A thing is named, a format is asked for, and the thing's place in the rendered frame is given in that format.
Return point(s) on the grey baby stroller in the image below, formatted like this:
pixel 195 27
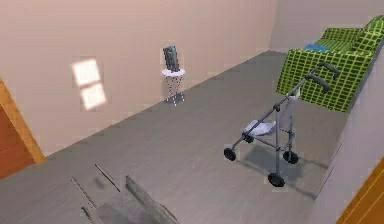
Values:
pixel 278 126

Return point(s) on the grey metal frame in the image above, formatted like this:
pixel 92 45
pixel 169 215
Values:
pixel 140 200

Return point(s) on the green checked sofa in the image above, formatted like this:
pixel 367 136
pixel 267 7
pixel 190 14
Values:
pixel 336 68

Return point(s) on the blue cushion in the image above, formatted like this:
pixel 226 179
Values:
pixel 316 47

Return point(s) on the white round side table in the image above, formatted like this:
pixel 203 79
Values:
pixel 173 85

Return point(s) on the orange wooden door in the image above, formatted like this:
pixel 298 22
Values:
pixel 366 200
pixel 15 140

